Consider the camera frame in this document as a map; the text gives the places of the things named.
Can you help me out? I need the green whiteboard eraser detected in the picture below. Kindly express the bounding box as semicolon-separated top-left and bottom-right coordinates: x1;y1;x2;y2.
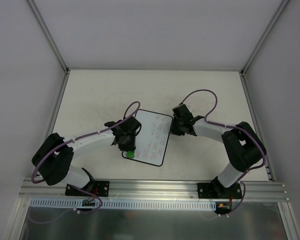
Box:
126;151;135;158

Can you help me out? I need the small black-framed whiteboard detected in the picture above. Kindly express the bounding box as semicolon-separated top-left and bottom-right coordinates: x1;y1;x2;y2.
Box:
122;109;173;167

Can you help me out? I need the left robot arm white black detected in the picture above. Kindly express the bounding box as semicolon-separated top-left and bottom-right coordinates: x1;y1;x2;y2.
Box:
31;116;142;196

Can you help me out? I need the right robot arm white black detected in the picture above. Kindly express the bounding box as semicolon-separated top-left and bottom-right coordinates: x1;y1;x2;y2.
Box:
170;103;267;199

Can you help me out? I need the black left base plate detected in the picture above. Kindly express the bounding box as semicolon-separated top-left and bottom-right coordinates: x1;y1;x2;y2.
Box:
65;180;110;197

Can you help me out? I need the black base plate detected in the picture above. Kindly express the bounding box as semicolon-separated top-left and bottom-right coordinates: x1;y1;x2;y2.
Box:
65;180;110;197
196;182;243;200

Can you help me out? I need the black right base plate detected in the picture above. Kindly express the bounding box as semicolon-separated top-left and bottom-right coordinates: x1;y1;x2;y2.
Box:
196;182;243;200

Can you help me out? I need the white slotted cable duct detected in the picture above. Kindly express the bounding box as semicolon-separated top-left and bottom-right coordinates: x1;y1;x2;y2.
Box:
29;197;217;212

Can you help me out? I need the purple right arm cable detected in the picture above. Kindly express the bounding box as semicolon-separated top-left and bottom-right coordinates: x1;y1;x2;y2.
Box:
179;89;267;218

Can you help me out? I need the aluminium mounting rail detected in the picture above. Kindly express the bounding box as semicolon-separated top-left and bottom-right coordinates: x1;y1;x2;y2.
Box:
18;178;292;203

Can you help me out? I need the right aluminium frame post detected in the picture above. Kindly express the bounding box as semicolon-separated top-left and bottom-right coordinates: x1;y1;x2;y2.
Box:
240;0;291;77

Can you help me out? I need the aluminium frame post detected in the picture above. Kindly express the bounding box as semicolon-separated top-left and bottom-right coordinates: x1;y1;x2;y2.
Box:
25;0;69;74
240;0;291;77

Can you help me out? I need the left aluminium frame post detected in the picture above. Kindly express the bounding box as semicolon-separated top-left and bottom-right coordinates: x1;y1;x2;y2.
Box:
25;0;69;74

